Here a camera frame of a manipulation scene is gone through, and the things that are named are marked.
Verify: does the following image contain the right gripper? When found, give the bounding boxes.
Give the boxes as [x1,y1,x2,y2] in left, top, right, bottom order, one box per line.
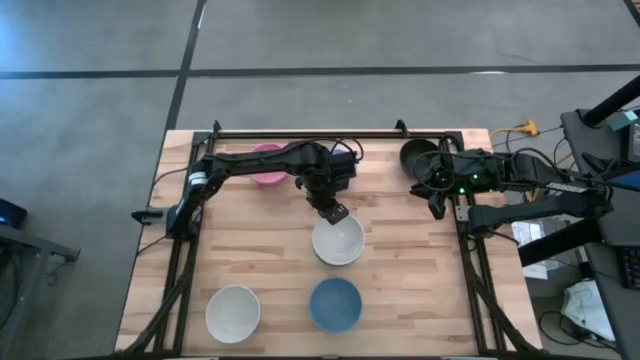
[409,152,481,221]

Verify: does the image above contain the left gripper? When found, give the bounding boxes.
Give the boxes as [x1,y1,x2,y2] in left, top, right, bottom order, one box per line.
[295,167,350,226]

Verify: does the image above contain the white bowl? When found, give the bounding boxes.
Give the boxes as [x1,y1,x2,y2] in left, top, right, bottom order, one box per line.
[204,284,262,345]
[311,213,367,268]

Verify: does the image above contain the black bowl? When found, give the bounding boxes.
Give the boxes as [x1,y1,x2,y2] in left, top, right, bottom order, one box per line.
[398,138,442,180]

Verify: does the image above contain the pink bowl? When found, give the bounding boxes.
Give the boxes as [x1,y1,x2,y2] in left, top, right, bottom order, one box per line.
[249,143,289,188]

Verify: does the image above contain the blue bowl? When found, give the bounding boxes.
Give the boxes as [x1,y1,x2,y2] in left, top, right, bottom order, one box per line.
[308,277,364,335]

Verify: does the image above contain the white papers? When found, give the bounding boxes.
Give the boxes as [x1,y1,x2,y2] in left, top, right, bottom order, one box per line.
[511,218,550,281]

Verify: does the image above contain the black support beam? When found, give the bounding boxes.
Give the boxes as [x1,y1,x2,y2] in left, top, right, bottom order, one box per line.
[517,218,604,269]

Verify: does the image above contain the grey desk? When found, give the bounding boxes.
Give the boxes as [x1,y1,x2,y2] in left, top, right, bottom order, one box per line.
[559,107,640,360]

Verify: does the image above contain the white bag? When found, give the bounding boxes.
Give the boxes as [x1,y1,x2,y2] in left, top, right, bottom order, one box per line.
[559,278,617,344]

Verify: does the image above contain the black pole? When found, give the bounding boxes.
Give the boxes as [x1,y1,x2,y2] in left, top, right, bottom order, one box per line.
[581,74,640,129]

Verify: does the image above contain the dark monitor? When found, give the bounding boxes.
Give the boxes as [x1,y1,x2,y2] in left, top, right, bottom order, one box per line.
[621,119,640,192]

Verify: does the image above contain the teal box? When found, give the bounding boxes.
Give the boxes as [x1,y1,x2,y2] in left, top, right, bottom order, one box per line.
[607,110,640,133]

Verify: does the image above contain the black keyboard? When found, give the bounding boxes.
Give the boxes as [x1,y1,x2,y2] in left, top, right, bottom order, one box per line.
[619,244,640,292]

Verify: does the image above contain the blue-lit black device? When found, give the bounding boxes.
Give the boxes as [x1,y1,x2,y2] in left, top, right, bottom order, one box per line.
[0,197,29,231]

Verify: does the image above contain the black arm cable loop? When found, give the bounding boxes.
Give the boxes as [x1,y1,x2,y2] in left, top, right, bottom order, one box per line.
[324,137,365,163]
[410,148,454,195]

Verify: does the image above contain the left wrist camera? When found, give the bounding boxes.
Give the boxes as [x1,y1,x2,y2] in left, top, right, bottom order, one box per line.
[327,148,359,193]

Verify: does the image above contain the black aluminium table frame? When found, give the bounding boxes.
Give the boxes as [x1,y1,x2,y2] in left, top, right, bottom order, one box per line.
[117,119,541,359]

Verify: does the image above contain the yellow cable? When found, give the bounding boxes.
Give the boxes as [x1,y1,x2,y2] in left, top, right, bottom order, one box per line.
[488,126,524,141]

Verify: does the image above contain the grey cable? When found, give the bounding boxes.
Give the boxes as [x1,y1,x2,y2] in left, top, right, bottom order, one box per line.
[148,166,190,200]

